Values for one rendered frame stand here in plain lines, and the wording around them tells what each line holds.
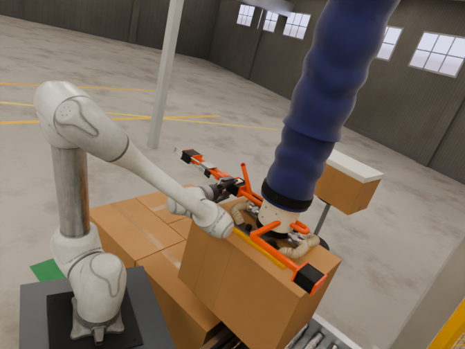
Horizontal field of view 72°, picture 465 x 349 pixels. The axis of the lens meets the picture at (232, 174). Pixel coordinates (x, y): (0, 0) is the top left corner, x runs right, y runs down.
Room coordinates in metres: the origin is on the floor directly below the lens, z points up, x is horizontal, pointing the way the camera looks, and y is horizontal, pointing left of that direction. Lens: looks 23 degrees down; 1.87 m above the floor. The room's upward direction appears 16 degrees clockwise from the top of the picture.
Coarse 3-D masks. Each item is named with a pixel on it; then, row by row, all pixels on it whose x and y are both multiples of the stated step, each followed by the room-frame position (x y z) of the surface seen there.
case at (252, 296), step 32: (192, 224) 1.27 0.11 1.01; (192, 256) 1.25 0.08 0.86; (224, 256) 1.15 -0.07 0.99; (256, 256) 1.10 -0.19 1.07; (320, 256) 1.24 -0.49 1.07; (192, 288) 1.22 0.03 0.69; (224, 288) 1.12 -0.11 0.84; (256, 288) 1.04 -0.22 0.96; (288, 288) 0.97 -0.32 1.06; (320, 288) 1.14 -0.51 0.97; (224, 320) 1.09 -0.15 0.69; (256, 320) 1.01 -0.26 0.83; (288, 320) 0.94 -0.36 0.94
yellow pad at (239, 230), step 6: (234, 222) 1.26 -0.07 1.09; (234, 228) 1.23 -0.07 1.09; (240, 228) 1.23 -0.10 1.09; (246, 228) 1.23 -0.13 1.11; (252, 228) 1.26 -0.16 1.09; (240, 234) 1.20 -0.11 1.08; (246, 234) 1.20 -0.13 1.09; (246, 240) 1.18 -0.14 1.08; (270, 240) 1.21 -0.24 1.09; (252, 246) 1.16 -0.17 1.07; (258, 246) 1.15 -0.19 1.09; (276, 246) 1.15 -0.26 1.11; (264, 252) 1.12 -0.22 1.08; (270, 258) 1.10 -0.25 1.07; (276, 264) 1.08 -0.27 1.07; (282, 264) 1.07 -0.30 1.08
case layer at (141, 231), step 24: (96, 216) 1.76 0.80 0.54; (120, 216) 1.83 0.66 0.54; (144, 216) 1.91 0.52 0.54; (168, 216) 1.99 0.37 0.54; (120, 240) 1.59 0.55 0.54; (144, 240) 1.65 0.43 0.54; (168, 240) 1.72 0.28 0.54; (144, 264) 1.45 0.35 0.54; (168, 264) 1.51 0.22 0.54; (168, 288) 1.32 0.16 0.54; (168, 312) 1.27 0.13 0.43; (192, 312) 1.21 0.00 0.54; (192, 336) 1.16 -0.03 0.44
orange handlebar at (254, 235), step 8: (192, 160) 1.57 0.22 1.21; (200, 160) 1.59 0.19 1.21; (216, 168) 1.53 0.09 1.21; (216, 176) 1.46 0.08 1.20; (224, 176) 1.46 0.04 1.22; (256, 200) 1.32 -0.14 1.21; (272, 224) 1.15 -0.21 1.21; (296, 224) 1.20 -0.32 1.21; (304, 224) 1.22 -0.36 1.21; (256, 232) 1.06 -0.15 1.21; (264, 232) 1.09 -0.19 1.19; (304, 232) 1.17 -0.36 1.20; (256, 240) 1.01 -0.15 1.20; (264, 248) 0.99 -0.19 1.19; (272, 248) 0.98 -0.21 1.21; (280, 256) 0.95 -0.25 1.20; (288, 264) 0.93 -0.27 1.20
